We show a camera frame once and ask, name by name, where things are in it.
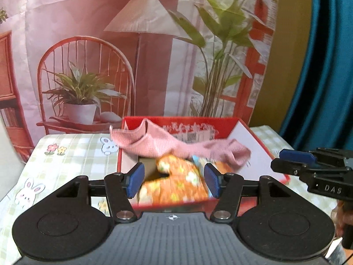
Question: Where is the printed room scene wall cloth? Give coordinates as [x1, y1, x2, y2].
[0, 0, 280, 164]

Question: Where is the person's right hand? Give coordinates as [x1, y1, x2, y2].
[331, 200, 353, 254]

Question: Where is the light blue cloth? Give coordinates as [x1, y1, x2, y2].
[192, 155, 207, 168]

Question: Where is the orange floral cloth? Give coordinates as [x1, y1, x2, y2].
[138, 155, 218, 208]

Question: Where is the pink knitted sock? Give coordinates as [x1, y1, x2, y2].
[110, 118, 180, 157]
[171, 139, 252, 172]

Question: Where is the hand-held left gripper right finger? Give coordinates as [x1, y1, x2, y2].
[203, 163, 294, 223]

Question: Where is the teal curtain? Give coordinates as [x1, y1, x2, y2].
[278, 0, 353, 155]

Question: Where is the red cardboard box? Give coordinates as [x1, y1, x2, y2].
[117, 116, 292, 218]

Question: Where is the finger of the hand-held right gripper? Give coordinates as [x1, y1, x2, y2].
[271, 158, 327, 176]
[279, 148, 346, 166]

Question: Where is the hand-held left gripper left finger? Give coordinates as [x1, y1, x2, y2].
[54, 162, 145, 223]

